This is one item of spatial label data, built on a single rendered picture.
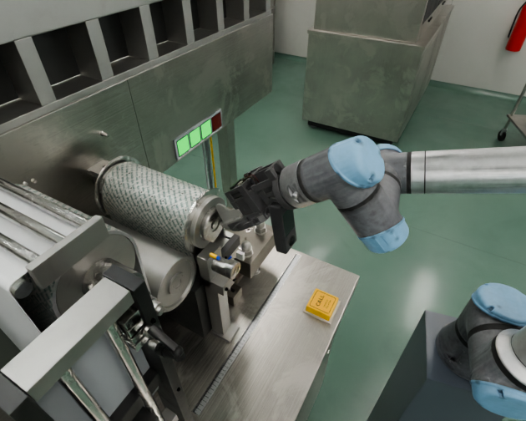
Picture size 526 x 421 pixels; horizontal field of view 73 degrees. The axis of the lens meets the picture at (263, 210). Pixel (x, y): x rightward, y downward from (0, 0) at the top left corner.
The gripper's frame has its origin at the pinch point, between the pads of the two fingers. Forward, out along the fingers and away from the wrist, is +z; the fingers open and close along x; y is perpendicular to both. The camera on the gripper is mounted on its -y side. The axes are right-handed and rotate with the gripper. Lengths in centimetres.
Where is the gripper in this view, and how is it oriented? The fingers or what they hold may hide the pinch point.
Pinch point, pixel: (229, 222)
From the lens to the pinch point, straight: 75.5
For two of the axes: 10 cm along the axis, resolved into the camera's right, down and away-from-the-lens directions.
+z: -6.7, 2.4, 7.0
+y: -5.6, -7.8, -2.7
